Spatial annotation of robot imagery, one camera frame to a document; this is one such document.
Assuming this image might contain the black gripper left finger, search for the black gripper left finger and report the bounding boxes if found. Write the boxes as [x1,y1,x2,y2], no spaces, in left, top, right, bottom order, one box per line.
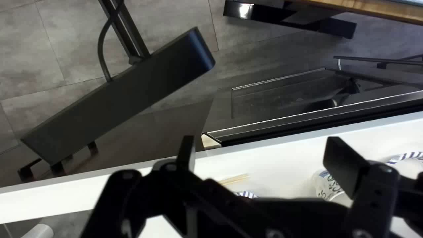
[81,133,266,238]

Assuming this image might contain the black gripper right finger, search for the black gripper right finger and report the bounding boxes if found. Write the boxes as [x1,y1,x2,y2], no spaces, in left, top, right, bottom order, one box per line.
[322,136,423,238]

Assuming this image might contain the printed paper cup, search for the printed paper cup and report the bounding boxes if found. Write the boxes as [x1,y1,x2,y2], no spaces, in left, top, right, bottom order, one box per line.
[313,167,354,204]

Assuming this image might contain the black flat bench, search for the black flat bench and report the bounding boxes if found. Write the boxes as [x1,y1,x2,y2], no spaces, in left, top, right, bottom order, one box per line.
[18,25,217,182]

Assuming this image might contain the black stand pole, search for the black stand pole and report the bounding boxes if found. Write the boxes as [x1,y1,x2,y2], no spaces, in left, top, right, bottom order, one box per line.
[96,0,152,66]

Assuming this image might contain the wooden table black base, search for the wooden table black base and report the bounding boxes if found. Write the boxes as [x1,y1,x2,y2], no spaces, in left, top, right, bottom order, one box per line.
[222,0,423,39]

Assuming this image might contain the black cable on stand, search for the black cable on stand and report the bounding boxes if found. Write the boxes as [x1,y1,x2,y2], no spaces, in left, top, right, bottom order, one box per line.
[95,17,118,84]

